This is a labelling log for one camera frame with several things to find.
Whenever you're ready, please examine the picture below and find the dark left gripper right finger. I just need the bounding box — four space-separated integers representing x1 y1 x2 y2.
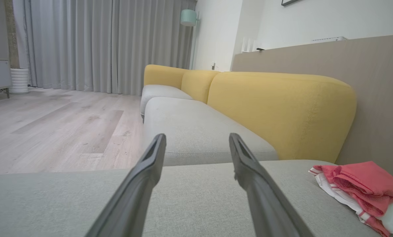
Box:
229 133 316 237

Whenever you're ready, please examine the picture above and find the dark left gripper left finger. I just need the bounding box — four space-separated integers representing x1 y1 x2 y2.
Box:
84 133 167 237

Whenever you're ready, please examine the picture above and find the red basketball jersey white trim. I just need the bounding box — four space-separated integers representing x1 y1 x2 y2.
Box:
308 160 393 237

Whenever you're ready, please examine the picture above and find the beige low partition panel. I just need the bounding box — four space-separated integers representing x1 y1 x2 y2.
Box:
231 34 393 183

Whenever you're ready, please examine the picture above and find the grey sofa seat cushion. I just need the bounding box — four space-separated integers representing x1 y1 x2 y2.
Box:
143 96 279 167
140 84 194 119

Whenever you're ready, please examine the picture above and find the wide yellow sofa backrest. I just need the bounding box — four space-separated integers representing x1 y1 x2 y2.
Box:
207 71 357 164

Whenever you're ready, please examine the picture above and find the flat white device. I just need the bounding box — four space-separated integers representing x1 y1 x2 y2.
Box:
311 36 349 42

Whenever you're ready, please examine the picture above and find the yellow sofa corner backrest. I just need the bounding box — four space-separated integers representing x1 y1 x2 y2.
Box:
143 64 191 90

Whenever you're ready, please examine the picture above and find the narrow yellow sofa backrest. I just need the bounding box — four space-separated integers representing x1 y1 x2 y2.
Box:
181 69 221 104

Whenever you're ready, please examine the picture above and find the grey pleated curtain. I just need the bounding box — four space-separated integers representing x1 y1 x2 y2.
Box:
12 0 197 96

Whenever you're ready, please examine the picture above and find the clear glass ornament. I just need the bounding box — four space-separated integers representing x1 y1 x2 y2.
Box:
240 37 262 53

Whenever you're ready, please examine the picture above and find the white ribbed plant pot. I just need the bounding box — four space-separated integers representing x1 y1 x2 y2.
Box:
9 68 30 94

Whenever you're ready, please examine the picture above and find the teal shade floor lamp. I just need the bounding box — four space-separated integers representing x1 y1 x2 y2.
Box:
180 9 201 70

